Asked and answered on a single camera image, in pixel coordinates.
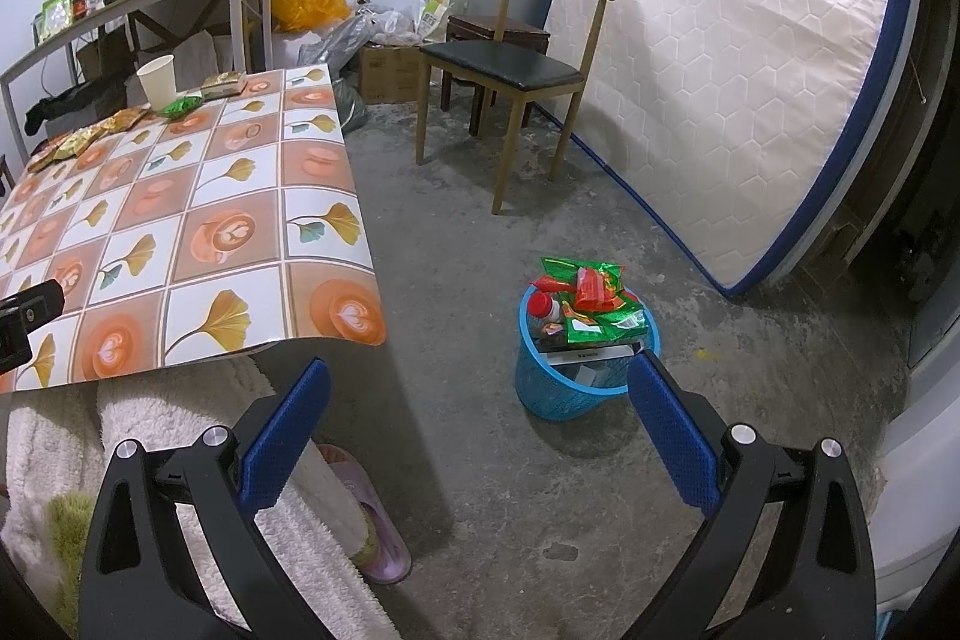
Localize green foil wrapper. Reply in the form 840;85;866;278
538;256;593;295

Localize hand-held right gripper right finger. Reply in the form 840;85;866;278
626;353;878;640

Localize blue mesh waste basket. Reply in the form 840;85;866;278
515;284;662;423

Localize white fluffy robe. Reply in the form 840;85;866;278
0;355;398;640

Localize green white carton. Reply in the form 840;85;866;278
416;0;453;41

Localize grey foam boards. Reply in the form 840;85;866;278
131;29;218;86

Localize clear plastic bag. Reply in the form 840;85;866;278
367;6;421;49

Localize white paper cup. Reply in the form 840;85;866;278
136;54;176;109

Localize gold foil packet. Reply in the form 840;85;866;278
201;72;250;100

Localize grey plastic bag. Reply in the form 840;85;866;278
298;12;380;133

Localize brown cardboard box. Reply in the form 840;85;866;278
358;44;425;105

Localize yellow plastic bag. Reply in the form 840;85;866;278
270;0;353;35

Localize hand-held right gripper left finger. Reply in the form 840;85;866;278
77;356;332;640

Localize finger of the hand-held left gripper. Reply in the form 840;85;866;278
0;280;67;330

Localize large green snack bag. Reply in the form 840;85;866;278
562;302;647;347

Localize white rounded appliance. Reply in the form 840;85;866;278
870;340;960;615

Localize pink slipper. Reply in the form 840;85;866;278
315;443;413;585

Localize black bag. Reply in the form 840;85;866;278
22;74;128;135

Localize white yogurt bottle red cap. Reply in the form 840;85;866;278
525;293;563;330

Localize green fluffy cloth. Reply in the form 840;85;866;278
45;490;98;637

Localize wooden chair black seat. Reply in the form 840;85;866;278
416;0;620;215

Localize grey box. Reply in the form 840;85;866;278
538;344;647;366

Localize grey side table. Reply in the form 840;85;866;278
0;0;275;176

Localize green packet white print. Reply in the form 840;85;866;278
37;0;76;43

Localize white mattress blue edge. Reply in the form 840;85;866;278
540;0;927;300

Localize red snack packet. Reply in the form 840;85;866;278
574;265;625;313

